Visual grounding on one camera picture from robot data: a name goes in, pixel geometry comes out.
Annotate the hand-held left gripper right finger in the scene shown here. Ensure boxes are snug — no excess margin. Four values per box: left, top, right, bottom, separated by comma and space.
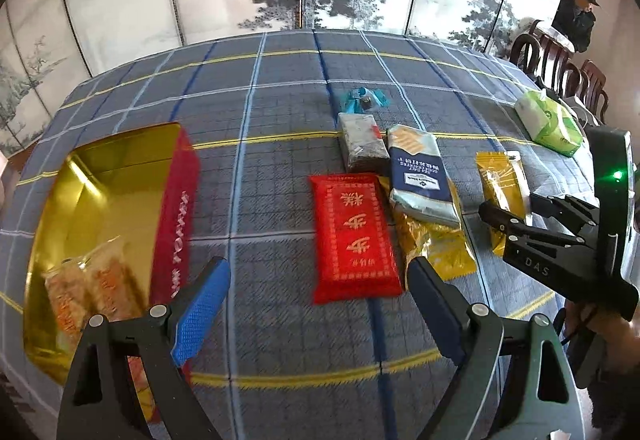
406, 256, 586, 440

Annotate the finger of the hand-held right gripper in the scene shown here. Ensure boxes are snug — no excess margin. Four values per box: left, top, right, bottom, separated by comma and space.
531, 194, 598, 233
479, 201, 596, 248

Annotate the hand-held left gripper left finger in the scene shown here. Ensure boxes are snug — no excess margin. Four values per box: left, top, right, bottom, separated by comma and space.
56, 256, 232, 440

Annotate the yellow snack packet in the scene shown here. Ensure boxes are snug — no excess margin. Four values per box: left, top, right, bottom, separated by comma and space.
380, 175, 477, 282
475, 151, 533, 257

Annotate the clear dark snack bar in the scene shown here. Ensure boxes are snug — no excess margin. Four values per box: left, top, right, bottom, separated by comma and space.
337, 112, 390, 172

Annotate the red tin box gold interior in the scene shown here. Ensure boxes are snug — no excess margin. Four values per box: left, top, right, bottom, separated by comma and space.
22, 122, 201, 423

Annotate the teal candy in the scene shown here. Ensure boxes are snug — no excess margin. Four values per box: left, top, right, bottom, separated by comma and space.
341, 87, 389, 113

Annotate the green tissue pack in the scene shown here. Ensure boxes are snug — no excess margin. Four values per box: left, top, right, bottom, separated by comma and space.
514, 89, 584, 157

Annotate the navy blue cracker packet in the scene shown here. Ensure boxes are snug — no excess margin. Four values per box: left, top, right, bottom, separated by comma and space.
386, 124, 461, 228

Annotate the red snack packet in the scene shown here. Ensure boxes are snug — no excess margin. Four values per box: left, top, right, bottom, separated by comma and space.
308, 172, 405, 305

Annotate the blue plaid tablecloth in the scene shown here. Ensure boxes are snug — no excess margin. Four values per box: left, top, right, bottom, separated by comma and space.
0, 27, 616, 440

